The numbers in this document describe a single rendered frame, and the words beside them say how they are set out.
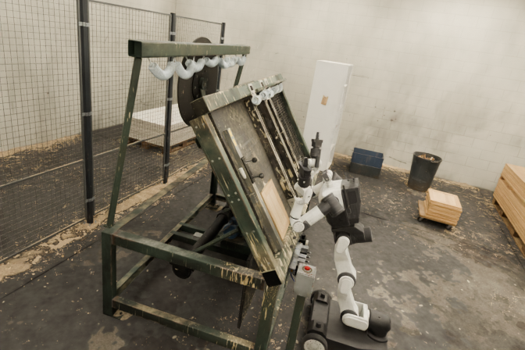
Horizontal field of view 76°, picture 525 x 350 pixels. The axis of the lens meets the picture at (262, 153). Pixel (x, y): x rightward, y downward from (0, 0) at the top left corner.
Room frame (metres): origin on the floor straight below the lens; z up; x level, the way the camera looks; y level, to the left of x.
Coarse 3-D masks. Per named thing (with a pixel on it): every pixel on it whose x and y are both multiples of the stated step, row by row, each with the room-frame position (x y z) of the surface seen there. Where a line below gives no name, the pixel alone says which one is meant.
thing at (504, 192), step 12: (504, 168) 5.87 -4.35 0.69; (516, 168) 5.65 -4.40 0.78; (504, 180) 5.73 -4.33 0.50; (516, 180) 5.18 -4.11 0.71; (504, 192) 5.46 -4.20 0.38; (516, 192) 5.00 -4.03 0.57; (504, 204) 5.27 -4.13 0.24; (516, 204) 4.83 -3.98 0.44; (504, 216) 5.23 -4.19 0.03; (516, 216) 4.67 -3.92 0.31; (516, 228) 4.54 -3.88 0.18; (516, 240) 4.47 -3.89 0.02
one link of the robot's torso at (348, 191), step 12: (336, 180) 2.43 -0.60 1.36; (348, 180) 2.37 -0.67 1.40; (324, 192) 2.24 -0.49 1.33; (336, 192) 2.22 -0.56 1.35; (348, 192) 2.22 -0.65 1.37; (360, 192) 2.32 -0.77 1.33; (348, 204) 2.21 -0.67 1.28; (360, 204) 2.19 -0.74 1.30; (336, 216) 2.21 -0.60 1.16; (348, 216) 2.21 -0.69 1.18
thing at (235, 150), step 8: (232, 136) 2.24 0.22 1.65; (232, 144) 2.20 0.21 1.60; (232, 152) 2.20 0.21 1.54; (240, 152) 2.22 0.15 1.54; (240, 160) 2.19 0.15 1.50; (248, 176) 2.17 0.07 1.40; (248, 184) 2.17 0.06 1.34; (256, 192) 2.16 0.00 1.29; (264, 208) 2.15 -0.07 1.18; (264, 216) 2.14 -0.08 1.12; (272, 224) 2.14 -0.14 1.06; (272, 232) 2.12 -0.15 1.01; (280, 240) 2.15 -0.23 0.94; (280, 248) 2.10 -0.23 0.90
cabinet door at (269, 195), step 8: (272, 184) 2.53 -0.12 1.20; (264, 192) 2.33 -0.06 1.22; (272, 192) 2.47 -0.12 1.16; (264, 200) 2.27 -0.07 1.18; (272, 200) 2.40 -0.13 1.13; (280, 200) 2.55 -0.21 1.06; (272, 208) 2.33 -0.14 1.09; (280, 208) 2.48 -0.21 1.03; (272, 216) 2.25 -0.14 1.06; (280, 216) 2.40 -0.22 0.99; (280, 224) 2.33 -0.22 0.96; (288, 224) 2.46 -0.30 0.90; (280, 232) 2.26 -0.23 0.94
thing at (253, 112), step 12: (252, 96) 2.80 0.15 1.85; (264, 96) 2.82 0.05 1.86; (252, 108) 2.82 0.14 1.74; (252, 120) 2.81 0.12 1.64; (264, 132) 2.79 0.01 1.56; (264, 144) 2.79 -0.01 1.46; (276, 156) 2.76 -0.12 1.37; (276, 168) 2.76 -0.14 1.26; (288, 180) 2.78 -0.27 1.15; (288, 192) 2.72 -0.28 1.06
